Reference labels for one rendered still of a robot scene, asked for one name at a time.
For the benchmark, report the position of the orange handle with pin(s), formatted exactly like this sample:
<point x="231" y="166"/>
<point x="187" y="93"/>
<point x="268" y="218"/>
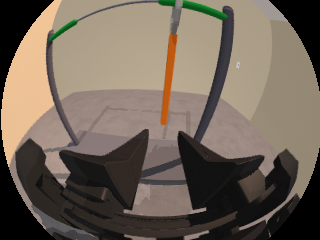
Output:
<point x="176" y="14"/>

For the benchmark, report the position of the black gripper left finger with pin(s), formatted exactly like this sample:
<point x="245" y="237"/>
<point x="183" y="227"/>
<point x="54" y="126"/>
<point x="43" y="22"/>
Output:
<point x="119" y="170"/>

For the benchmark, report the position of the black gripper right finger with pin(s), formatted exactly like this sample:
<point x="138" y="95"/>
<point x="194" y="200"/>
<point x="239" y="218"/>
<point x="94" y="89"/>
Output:
<point x="206" y="172"/>

